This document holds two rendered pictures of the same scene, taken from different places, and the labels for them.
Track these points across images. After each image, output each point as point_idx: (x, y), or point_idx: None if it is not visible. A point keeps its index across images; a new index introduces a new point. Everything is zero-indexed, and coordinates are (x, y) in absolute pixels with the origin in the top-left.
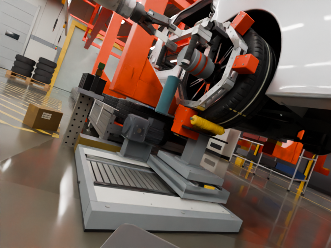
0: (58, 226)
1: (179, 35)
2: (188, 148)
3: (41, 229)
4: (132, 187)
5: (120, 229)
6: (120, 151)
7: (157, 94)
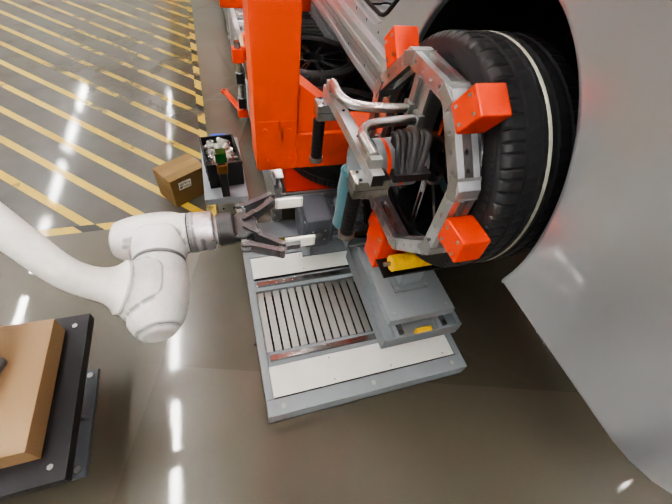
0: (247, 421)
1: (311, 243)
2: None
3: (234, 430)
4: (315, 348)
5: None
6: None
7: (343, 143)
